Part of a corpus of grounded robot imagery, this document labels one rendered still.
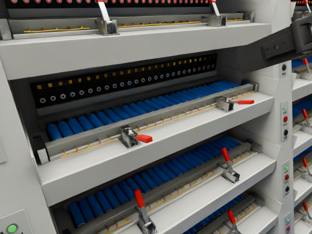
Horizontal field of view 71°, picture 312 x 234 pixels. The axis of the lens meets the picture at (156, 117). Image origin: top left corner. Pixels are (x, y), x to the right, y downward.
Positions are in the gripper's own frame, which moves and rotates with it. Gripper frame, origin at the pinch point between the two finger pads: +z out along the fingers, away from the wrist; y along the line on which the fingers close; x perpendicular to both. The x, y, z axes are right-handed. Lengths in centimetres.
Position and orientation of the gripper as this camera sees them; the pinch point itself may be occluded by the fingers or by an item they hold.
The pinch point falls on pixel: (280, 52)
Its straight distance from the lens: 33.4
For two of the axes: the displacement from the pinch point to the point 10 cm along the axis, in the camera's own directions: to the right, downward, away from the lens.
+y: 8.3, -2.6, 5.0
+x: -2.7, -9.6, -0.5
